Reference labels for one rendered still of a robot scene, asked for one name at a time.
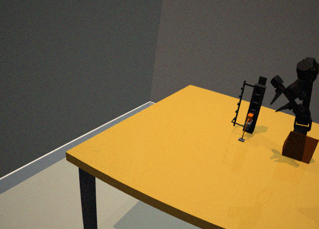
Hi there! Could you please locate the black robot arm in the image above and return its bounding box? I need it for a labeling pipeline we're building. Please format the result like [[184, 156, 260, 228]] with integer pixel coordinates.
[[287, 57, 319, 135]]

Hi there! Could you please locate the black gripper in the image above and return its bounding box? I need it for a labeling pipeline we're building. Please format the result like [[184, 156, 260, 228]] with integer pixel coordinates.
[[270, 75, 305, 117]]

